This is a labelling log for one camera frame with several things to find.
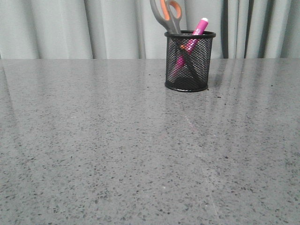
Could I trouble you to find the pink highlighter pen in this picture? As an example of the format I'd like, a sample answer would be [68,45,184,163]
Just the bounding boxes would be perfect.
[171,17,209,78]

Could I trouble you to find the grey orange scissors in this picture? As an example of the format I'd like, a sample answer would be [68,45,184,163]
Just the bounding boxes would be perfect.
[150,0,204,85]

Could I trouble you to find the black mesh pen cup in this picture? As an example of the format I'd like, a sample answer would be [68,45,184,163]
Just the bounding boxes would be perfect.
[165,30,216,92]

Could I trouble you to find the grey curtain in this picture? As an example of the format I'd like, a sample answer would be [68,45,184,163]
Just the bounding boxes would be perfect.
[0,0,300,59]

